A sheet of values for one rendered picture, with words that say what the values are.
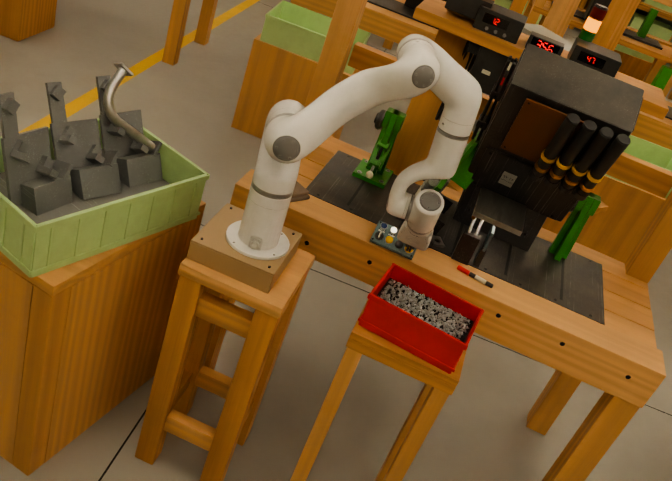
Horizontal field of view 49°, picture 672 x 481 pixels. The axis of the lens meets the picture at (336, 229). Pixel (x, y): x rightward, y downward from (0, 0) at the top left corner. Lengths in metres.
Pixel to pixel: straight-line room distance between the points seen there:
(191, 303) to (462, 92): 0.97
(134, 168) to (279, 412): 1.15
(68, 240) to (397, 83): 0.96
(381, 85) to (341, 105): 0.12
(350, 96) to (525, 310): 0.94
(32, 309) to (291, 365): 1.34
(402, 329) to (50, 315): 0.98
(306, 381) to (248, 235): 1.17
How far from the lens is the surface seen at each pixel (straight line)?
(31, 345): 2.25
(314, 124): 1.90
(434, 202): 2.07
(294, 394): 3.06
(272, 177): 1.99
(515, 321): 2.43
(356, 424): 3.05
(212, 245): 2.10
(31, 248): 2.03
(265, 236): 2.09
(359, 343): 2.17
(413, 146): 2.86
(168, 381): 2.40
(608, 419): 2.64
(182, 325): 2.24
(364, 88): 1.90
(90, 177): 2.30
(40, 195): 2.20
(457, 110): 1.95
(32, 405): 2.40
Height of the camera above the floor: 2.11
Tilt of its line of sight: 31 degrees down
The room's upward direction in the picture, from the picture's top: 21 degrees clockwise
